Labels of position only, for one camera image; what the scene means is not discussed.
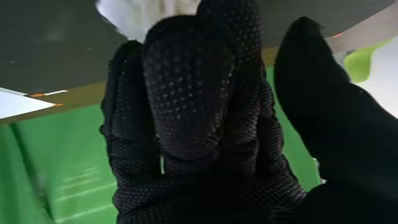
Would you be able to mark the green sprig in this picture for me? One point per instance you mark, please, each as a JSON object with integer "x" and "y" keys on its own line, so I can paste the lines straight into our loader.
{"x": 360, "y": 63}

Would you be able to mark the large white flower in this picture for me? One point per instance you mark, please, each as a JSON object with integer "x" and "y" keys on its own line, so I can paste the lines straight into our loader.
{"x": 130, "y": 16}

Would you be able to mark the white sheet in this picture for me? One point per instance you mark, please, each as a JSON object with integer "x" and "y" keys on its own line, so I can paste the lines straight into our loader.
{"x": 19, "y": 104}

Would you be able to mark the dark mat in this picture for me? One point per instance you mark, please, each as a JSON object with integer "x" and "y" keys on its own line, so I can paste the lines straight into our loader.
{"x": 53, "y": 40}

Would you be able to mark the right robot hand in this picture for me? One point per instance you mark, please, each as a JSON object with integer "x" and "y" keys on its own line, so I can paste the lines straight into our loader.
{"x": 188, "y": 100}

